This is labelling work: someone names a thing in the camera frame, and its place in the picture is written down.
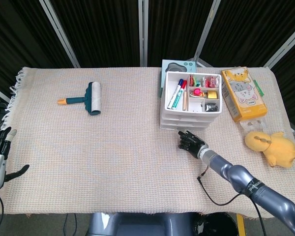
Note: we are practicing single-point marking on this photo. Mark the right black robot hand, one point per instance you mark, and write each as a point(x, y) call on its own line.
point(193, 143)

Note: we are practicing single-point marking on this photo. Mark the clear plastic drawer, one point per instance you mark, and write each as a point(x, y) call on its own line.
point(186, 127)
point(186, 122)
point(186, 117)

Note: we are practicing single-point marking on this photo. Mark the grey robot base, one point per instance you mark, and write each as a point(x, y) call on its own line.
point(137, 223)

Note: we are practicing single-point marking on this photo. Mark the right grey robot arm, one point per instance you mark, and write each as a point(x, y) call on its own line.
point(236, 172)

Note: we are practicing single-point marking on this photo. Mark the white plastic drawer organizer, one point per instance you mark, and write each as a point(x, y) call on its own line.
point(186, 111)

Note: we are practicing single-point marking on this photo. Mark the yellow cat print box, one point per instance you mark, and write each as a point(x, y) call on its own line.
point(243, 96)

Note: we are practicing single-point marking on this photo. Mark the teal speaker packaging box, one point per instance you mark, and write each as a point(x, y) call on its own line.
point(177, 66)

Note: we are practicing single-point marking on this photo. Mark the black binder clips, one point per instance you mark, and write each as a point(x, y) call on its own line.
point(210, 107)

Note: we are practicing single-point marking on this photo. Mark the wooden stick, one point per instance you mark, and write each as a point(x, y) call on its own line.
point(185, 100)

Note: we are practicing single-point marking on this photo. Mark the red cap whiteboard marker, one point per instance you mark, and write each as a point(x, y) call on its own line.
point(179, 98)

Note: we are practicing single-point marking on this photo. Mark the pink round badge reel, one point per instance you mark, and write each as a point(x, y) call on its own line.
point(198, 92)

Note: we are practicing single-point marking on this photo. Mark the blue cap whiteboard marker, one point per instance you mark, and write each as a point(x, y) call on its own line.
point(177, 89)

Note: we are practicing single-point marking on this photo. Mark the clear plastic packet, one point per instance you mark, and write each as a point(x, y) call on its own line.
point(253, 125)

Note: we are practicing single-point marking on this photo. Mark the red and green clip packet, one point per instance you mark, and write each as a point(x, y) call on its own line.
point(193, 80)

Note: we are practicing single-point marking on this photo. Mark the beige woven tablecloth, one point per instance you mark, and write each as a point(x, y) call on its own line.
point(113, 147)

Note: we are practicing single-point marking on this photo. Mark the black trash bag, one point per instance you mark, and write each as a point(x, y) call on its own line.
point(216, 225)

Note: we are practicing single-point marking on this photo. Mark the green flat strip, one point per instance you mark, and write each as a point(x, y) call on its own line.
point(258, 87)

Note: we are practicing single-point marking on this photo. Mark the yellow plush toy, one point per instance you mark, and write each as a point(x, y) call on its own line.
point(280, 150)

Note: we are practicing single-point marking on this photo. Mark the teal lint roller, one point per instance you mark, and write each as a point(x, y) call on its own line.
point(94, 98)

